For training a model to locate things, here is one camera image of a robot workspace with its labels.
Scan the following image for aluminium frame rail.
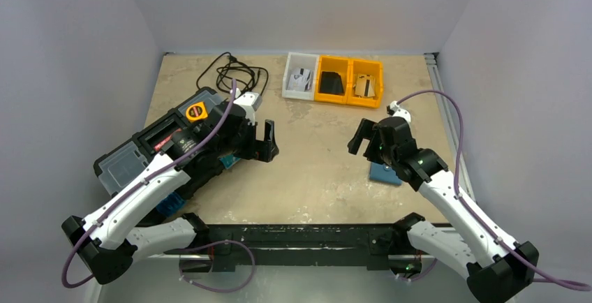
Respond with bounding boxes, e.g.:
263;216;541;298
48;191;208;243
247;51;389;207
424;53;475;200

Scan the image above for yellow tape measure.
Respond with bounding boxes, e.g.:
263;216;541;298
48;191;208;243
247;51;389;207
185;101;208;124

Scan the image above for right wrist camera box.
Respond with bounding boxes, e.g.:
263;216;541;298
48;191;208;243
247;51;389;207
386;101;411;124

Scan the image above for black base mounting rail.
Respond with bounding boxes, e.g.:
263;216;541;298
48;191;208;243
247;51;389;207
171;223;432;276

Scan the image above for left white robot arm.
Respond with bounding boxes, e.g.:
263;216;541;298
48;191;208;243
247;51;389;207
61;102;279;288

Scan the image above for blue card holder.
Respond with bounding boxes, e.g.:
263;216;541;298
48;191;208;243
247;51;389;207
369;163;403;186

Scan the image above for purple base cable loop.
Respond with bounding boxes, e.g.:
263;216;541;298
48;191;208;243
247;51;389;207
178;239;256;293

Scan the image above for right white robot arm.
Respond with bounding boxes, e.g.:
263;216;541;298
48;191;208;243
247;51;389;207
348;117;539;302

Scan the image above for black coiled cable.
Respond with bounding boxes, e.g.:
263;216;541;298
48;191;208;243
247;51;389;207
195;52;269;96

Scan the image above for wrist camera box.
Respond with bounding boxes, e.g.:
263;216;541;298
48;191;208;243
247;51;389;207
233;91;262;111
386;101;411;124

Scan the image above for white plastic bin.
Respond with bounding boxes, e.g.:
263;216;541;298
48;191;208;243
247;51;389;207
282;52;320;101

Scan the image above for left yellow plastic bin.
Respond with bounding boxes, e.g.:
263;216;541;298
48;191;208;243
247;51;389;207
314;55;350;105

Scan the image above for yellow plastic bin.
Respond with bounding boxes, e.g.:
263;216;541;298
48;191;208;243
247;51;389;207
346;59;384;109
314;55;350;105

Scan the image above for black cards in bin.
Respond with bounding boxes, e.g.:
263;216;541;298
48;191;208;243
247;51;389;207
318;71;345;96

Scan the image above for white cards in bin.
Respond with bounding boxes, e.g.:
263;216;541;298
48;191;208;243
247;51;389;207
286;68;311;92

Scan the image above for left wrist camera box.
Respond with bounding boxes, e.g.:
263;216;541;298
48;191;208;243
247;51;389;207
233;91;262;111

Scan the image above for black tool box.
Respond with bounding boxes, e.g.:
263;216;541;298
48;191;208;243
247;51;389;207
93;87;242;223

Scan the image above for right yellow plastic bin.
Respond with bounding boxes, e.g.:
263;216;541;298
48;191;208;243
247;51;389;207
346;59;384;109

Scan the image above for gold cards in bin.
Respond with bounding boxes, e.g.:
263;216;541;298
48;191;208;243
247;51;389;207
353;73;376;98

